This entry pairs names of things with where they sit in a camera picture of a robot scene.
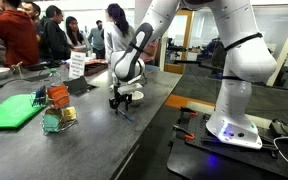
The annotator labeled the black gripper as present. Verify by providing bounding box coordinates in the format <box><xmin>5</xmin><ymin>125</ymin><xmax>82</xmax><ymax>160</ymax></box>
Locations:
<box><xmin>108</xmin><ymin>91</ymin><xmax>134</xmax><ymax>116</ymax></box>

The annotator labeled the blue pen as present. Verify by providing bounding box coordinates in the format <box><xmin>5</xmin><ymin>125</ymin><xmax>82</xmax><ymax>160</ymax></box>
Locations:
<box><xmin>118</xmin><ymin>109</ymin><xmax>134</xmax><ymax>123</ymax></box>

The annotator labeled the white bowl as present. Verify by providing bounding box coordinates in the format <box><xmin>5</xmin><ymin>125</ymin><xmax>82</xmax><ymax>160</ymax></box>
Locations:
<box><xmin>130</xmin><ymin>90</ymin><xmax>145</xmax><ymax>108</ymax></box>

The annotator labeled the brown tray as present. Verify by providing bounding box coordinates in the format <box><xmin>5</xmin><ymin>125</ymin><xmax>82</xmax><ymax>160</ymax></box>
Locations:
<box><xmin>83</xmin><ymin>59</ymin><xmax>109</xmax><ymax>77</ymax></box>

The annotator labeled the black folding stand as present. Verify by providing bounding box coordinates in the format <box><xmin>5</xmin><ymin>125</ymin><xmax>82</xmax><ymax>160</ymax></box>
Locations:
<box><xmin>63</xmin><ymin>75</ymin><xmax>98</xmax><ymax>97</ymax></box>

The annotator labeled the yellow block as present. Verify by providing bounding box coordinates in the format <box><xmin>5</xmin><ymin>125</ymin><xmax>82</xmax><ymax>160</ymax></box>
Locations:
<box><xmin>63</xmin><ymin>106</ymin><xmax>77</xmax><ymax>122</ymax></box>

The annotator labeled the person in dark pink shirt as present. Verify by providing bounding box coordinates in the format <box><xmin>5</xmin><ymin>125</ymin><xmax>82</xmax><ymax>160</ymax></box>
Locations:
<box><xmin>139</xmin><ymin>39</ymin><xmax>161</xmax><ymax>65</ymax></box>

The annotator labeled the white sign card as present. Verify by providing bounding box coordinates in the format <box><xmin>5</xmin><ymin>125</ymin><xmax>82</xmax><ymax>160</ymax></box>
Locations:
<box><xmin>68</xmin><ymin>51</ymin><xmax>87</xmax><ymax>80</ymax></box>

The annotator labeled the orange block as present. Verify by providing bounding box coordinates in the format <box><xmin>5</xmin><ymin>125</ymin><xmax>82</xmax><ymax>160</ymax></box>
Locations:
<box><xmin>47</xmin><ymin>84</ymin><xmax>71</xmax><ymax>109</ymax></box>

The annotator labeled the wooden door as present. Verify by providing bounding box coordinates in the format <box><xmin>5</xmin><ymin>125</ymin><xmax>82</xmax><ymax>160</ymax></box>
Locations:
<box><xmin>164</xmin><ymin>9</ymin><xmax>194</xmax><ymax>75</ymax></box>

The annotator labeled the ponytail woman in grey hoodie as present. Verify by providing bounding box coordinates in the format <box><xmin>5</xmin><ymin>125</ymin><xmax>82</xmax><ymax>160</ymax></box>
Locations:
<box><xmin>103</xmin><ymin>3</ymin><xmax>137</xmax><ymax>64</ymax></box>

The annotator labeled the teal block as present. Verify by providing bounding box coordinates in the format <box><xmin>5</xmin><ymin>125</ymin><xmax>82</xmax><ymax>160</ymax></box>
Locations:
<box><xmin>43</xmin><ymin>108</ymin><xmax>64</xmax><ymax>133</ymax></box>

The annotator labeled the man in grey-green shirt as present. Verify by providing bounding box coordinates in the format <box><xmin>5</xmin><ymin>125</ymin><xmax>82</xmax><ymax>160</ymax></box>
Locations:
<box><xmin>87</xmin><ymin>19</ymin><xmax>106</xmax><ymax>60</ymax></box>

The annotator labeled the clear plastic bottle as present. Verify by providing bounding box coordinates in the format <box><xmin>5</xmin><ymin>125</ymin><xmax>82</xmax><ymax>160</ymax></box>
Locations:
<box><xmin>48</xmin><ymin>68</ymin><xmax>62</xmax><ymax>88</ymax></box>

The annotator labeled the blue object in rack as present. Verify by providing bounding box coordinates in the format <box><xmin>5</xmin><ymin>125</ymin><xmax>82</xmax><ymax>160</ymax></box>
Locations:
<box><xmin>33</xmin><ymin>85</ymin><xmax>48</xmax><ymax>107</ymax></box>

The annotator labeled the perforated robot mounting plate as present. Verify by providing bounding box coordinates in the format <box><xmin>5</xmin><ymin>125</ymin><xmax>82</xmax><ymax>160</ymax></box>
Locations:
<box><xmin>180</xmin><ymin>109</ymin><xmax>280</xmax><ymax>155</ymax></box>

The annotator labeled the long-haired woman in white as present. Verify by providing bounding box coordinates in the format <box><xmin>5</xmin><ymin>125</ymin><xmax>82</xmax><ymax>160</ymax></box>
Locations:
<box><xmin>64</xmin><ymin>15</ymin><xmax>92</xmax><ymax>53</ymax></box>

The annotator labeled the person in black jacket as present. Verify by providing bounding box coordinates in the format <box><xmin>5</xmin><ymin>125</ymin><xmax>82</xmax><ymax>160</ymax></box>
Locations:
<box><xmin>38</xmin><ymin>4</ymin><xmax>72</xmax><ymax>62</ymax></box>

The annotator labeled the dark office chair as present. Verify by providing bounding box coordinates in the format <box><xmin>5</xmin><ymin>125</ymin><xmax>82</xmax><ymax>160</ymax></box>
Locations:
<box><xmin>211</xmin><ymin>39</ymin><xmax>228</xmax><ymax>69</ymax></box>

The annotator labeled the green cloth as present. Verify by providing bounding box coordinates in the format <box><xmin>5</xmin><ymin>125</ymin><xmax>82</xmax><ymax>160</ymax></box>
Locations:
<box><xmin>0</xmin><ymin>93</ymin><xmax>47</xmax><ymax>130</ymax></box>

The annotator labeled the person in red sweater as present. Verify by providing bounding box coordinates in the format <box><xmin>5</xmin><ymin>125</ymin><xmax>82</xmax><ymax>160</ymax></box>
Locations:
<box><xmin>0</xmin><ymin>0</ymin><xmax>40</xmax><ymax>68</ymax></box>

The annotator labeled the man with glasses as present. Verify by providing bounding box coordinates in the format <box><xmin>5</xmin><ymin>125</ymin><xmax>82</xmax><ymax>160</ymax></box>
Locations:
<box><xmin>21</xmin><ymin>1</ymin><xmax>47</xmax><ymax>61</ymax></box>

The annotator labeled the black box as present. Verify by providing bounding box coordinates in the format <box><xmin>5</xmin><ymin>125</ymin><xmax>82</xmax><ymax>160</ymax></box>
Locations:
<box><xmin>269</xmin><ymin>119</ymin><xmax>288</xmax><ymax>138</ymax></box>

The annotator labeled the metal wire rack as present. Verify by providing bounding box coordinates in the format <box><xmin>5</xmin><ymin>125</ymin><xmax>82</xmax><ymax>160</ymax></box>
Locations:
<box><xmin>30</xmin><ymin>84</ymin><xmax>78</xmax><ymax>135</ymax></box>

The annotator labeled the orange-handled clamp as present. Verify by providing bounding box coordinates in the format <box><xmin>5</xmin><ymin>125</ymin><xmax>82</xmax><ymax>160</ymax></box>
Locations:
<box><xmin>172</xmin><ymin>124</ymin><xmax>197</xmax><ymax>141</ymax></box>
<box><xmin>178</xmin><ymin>106</ymin><xmax>200</xmax><ymax>118</ymax></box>

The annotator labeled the black cable on table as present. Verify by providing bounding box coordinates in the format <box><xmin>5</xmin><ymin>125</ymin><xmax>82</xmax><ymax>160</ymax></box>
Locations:
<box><xmin>0</xmin><ymin>73</ymin><xmax>52</xmax><ymax>89</ymax></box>

